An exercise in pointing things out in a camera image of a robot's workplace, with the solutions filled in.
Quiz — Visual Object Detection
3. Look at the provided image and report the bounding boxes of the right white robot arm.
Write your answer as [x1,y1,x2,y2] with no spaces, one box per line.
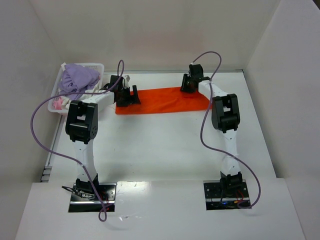
[180,63,243,198]

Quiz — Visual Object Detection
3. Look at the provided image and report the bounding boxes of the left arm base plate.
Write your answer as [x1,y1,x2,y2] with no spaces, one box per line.
[68,183,117,213]

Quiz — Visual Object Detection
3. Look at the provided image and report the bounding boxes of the white plastic laundry basket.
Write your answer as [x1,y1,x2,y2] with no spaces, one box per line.
[47,63,105,115]

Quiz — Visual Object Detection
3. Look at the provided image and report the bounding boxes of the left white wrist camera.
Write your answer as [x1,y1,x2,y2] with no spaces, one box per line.
[123,75,130,89]

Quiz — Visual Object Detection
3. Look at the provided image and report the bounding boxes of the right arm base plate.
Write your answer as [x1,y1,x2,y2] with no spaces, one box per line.
[203,181,251,211]

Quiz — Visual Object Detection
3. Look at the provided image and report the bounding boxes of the purple t shirt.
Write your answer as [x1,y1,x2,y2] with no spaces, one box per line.
[58,63,100,96]

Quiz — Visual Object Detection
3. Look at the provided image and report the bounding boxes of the orange t shirt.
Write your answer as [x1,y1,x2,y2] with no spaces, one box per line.
[115,87,209,115]

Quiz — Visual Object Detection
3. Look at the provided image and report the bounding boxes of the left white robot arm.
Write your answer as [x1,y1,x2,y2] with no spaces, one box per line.
[65,75,141,198]

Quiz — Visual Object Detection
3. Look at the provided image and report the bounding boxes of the white t shirt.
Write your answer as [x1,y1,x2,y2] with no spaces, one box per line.
[59,84,100,110]

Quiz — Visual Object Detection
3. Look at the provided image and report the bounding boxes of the pink cloth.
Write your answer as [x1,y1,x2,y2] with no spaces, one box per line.
[53,97,64,110]

